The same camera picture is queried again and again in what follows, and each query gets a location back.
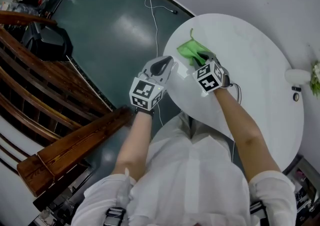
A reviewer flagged person's right backpack strap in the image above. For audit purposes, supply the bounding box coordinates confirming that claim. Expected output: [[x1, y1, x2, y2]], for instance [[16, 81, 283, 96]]
[[249, 201, 268, 226]]

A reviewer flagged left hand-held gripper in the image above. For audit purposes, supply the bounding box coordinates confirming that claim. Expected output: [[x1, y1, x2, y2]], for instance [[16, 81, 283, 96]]
[[129, 55, 174, 111]]

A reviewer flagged white curved table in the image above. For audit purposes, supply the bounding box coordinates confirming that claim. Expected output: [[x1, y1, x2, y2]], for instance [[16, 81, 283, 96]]
[[162, 13, 305, 173]]

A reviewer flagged white cable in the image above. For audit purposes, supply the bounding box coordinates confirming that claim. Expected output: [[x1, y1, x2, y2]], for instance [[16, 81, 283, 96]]
[[144, 0, 179, 127]]

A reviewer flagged black case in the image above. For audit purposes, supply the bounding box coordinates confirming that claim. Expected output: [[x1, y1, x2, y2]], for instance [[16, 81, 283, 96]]
[[22, 23, 74, 62]]

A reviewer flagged person's white shirt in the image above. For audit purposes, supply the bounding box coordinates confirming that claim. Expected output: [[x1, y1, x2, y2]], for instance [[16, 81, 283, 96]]
[[71, 113, 298, 226]]

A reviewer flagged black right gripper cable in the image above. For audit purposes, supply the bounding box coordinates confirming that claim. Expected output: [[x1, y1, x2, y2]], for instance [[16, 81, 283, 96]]
[[228, 83, 243, 105]]

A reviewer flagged person's left forearm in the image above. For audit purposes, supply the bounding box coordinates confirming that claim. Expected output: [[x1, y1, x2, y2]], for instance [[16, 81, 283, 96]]
[[111, 113, 153, 182]]

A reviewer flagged white textured vase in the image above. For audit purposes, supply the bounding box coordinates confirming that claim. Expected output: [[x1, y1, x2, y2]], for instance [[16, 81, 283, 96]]
[[284, 69, 313, 86]]

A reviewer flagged person's backpack strap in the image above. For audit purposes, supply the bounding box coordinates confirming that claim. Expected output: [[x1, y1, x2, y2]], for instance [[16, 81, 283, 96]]
[[104, 206, 127, 226], [249, 201, 268, 226]]

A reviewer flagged grey shelf cabinet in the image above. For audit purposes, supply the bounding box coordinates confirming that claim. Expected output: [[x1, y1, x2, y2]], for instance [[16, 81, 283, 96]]
[[282, 154, 320, 220]]

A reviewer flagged green cloth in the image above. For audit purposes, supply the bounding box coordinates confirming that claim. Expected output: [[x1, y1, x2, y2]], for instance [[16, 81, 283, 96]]
[[176, 28, 208, 67]]

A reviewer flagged person's left backpack strap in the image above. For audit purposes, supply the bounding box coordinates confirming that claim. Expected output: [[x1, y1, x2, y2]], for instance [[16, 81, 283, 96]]
[[104, 206, 127, 226]]

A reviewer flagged wooden staircase railing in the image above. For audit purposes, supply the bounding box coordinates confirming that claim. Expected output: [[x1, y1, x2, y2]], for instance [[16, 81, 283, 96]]
[[0, 11, 135, 212]]

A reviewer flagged black wrist strap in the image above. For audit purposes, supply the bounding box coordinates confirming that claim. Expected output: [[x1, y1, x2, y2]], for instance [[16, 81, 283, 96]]
[[134, 106, 155, 118]]

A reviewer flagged person's right forearm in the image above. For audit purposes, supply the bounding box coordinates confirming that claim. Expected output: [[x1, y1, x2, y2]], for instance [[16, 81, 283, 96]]
[[214, 87, 282, 183]]

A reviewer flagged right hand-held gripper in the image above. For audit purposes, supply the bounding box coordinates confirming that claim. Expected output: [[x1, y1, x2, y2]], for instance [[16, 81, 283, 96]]
[[191, 51, 232, 95]]

